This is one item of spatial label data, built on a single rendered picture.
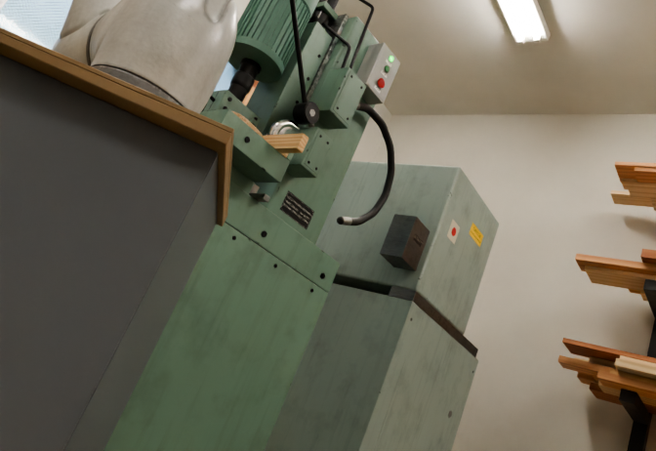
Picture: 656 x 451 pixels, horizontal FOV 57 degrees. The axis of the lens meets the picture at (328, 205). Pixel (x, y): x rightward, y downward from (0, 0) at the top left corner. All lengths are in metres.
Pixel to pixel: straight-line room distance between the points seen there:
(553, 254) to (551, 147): 0.74
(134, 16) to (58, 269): 0.36
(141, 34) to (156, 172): 0.23
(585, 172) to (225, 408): 2.85
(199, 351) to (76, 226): 0.79
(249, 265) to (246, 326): 0.15
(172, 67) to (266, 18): 0.94
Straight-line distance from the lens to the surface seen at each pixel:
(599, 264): 3.05
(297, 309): 1.59
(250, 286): 1.48
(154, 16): 0.85
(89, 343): 0.65
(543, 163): 3.98
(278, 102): 1.72
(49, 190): 0.69
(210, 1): 0.89
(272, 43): 1.71
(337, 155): 1.81
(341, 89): 1.72
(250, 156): 1.36
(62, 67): 0.71
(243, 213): 1.44
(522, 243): 3.73
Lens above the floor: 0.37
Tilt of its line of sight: 19 degrees up
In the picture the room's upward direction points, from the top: 23 degrees clockwise
